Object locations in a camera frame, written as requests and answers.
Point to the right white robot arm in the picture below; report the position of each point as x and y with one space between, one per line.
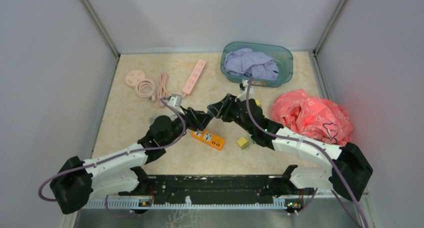
340 168

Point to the orange power strip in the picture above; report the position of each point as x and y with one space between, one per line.
208 138

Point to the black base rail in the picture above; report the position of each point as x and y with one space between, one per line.
214 189

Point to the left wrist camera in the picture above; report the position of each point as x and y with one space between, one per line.
175 101

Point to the teal plastic basin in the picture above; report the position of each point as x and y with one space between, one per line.
283 58

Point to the pink plastic bag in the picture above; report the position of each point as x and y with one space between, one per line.
314 117

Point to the pink long power strip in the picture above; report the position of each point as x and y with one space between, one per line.
189 85

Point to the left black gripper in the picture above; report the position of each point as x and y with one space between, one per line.
196 119

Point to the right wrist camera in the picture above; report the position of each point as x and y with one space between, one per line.
245 90

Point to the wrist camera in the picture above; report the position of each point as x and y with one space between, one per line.
175 101
245 90

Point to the purple cloth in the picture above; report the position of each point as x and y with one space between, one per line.
248 63

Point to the pink round power strip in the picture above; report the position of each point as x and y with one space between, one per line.
143 86

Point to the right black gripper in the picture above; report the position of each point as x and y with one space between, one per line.
223 107

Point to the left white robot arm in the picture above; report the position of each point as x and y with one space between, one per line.
79 181

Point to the yellow charger front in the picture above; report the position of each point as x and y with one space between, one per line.
243 143

